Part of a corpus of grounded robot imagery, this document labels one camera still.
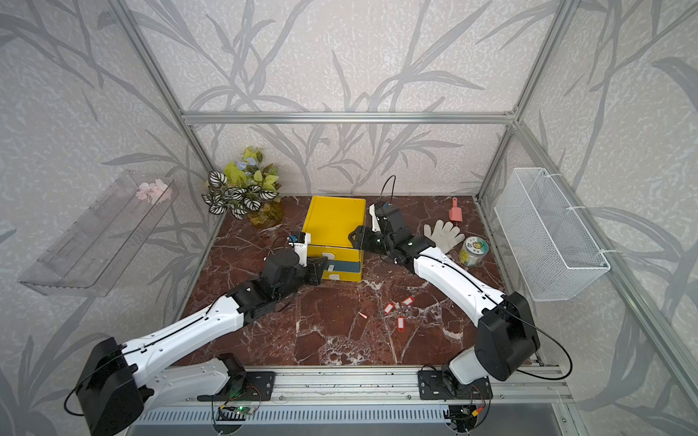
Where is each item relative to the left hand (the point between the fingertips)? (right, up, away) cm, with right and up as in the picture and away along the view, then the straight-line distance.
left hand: (326, 260), depth 78 cm
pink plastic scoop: (+49, +15, +35) cm, 62 cm away
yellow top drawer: (+2, +2, 0) cm, 3 cm away
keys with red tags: (+23, -18, +10) cm, 31 cm away
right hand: (+8, +7, +3) cm, 11 cm away
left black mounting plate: (-21, -32, -8) cm, 39 cm away
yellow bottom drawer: (+2, -7, +12) cm, 14 cm away
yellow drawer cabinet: (0, +12, +5) cm, 12 cm away
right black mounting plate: (+32, -33, -6) cm, 46 cm away
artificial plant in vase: (-28, +22, +10) cm, 37 cm away
